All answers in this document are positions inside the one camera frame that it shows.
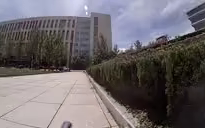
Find dark glass building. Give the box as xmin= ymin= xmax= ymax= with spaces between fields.
xmin=186 ymin=0 xmax=205 ymax=32

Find row of trees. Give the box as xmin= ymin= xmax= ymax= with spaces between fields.
xmin=0 ymin=31 xmax=70 ymax=70

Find green hedge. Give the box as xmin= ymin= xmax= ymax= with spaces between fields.
xmin=86 ymin=28 xmax=205 ymax=128

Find robot's own part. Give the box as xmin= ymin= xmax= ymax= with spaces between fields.
xmin=60 ymin=120 xmax=73 ymax=128

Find tree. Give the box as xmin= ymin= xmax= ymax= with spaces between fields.
xmin=91 ymin=33 xmax=120 ymax=66

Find concrete kerb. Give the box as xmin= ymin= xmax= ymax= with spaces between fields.
xmin=84 ymin=70 xmax=136 ymax=128

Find grass strip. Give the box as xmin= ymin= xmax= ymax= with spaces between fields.
xmin=0 ymin=65 xmax=55 ymax=79

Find grey stone slab plaza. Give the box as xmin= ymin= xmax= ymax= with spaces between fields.
xmin=0 ymin=70 xmax=120 ymax=128

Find large pale curved building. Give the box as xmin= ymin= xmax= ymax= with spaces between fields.
xmin=0 ymin=12 xmax=113 ymax=71

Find parked vehicles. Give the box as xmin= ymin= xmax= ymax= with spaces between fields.
xmin=39 ymin=65 xmax=71 ymax=73

